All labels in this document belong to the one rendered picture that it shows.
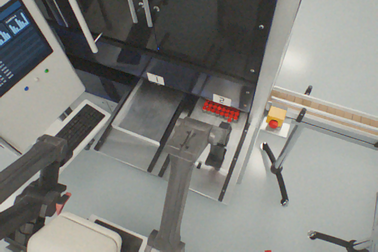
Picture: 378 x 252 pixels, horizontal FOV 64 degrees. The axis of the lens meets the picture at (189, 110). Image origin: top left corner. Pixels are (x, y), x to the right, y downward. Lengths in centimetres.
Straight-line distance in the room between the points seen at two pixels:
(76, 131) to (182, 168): 102
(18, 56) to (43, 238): 80
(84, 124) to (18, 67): 43
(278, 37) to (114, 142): 90
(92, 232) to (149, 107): 81
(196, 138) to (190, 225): 154
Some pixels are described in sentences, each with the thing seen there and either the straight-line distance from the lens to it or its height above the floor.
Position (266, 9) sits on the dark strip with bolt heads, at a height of 157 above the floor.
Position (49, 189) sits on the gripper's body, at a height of 125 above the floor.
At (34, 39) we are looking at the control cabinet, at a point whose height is 129.
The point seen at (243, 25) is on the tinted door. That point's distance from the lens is 105.
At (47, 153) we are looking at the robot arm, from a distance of 97.
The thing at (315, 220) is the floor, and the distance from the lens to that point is 236.
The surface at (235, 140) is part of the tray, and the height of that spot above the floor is 88.
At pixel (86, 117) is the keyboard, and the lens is 169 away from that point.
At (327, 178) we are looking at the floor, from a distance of 248.
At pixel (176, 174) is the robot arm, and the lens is 75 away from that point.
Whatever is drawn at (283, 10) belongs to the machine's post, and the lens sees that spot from 96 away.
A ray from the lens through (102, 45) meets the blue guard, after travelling 152.
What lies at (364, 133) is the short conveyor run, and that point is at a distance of 159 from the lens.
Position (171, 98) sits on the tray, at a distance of 158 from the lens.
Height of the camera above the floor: 219
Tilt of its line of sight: 59 degrees down
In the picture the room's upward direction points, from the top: 5 degrees counter-clockwise
